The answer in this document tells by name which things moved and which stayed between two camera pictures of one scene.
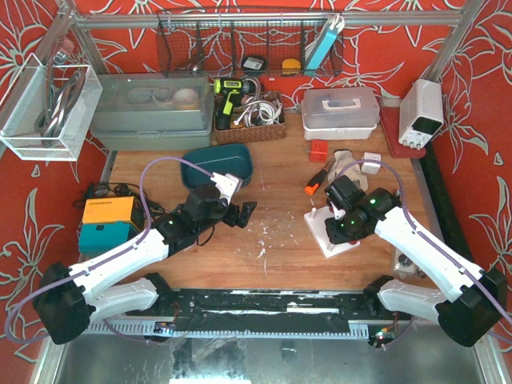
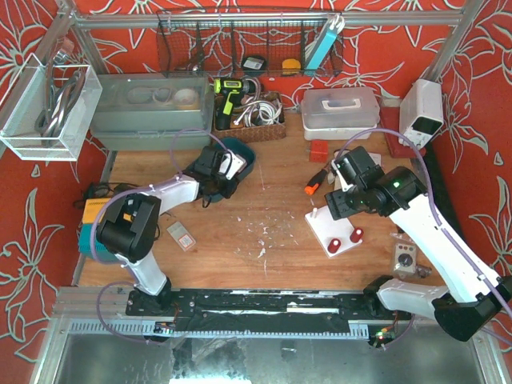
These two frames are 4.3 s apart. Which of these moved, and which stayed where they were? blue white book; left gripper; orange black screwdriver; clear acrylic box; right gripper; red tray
Moved: right gripper; left gripper
Stayed: clear acrylic box; blue white book; red tray; orange black screwdriver
